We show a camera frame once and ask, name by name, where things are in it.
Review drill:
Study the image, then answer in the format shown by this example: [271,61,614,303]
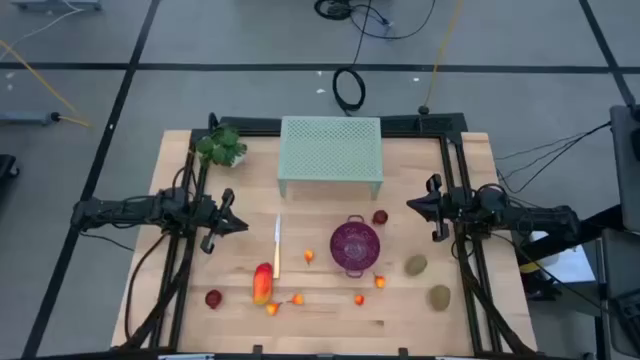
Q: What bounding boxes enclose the right arm's black gripper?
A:
[405,173,466,244]

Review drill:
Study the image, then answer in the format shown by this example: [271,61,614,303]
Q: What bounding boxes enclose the left arm's black gripper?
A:
[196,188,249,255]

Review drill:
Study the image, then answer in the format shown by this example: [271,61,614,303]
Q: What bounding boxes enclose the knife with cream handle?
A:
[272,213,282,280]

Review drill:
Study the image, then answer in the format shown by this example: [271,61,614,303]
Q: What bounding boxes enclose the brown kiwi fruit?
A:
[404,253,429,278]
[428,284,452,312]

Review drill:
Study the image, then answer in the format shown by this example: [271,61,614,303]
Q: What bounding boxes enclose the red orange mango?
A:
[252,262,275,306]

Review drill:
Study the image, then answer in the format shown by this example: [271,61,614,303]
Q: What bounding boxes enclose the purple colander bowl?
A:
[329,214,382,279]

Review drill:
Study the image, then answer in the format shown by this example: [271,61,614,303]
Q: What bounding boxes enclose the green potted plant white pot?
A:
[193,124,249,170]

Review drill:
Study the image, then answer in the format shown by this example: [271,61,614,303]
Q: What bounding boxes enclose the yellow pole with base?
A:
[418,0,466,116]

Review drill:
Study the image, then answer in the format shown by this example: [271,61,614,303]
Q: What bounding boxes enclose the mint green perforated metal shelf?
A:
[277,115,385,201]

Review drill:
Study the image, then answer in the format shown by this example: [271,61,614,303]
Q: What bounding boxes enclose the black diagonal stand beam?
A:
[517,203,629,266]

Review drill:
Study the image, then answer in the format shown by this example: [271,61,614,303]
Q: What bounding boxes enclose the grey cabinet panel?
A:
[598,227,640,359]
[608,103,640,234]

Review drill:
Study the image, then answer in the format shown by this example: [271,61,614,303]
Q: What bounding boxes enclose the grey floor bar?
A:
[0,110,55,127]

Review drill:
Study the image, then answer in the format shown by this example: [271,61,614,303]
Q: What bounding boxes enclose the coiled black cable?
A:
[331,0,374,114]

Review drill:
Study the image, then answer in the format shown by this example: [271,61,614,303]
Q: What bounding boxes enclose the thin black cable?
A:
[349,0,437,41]

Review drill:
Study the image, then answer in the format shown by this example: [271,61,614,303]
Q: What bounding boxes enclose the yellow cable with black plug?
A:
[0,39,94,129]

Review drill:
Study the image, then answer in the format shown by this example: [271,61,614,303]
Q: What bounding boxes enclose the tangled black cable bundle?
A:
[313,0,354,22]

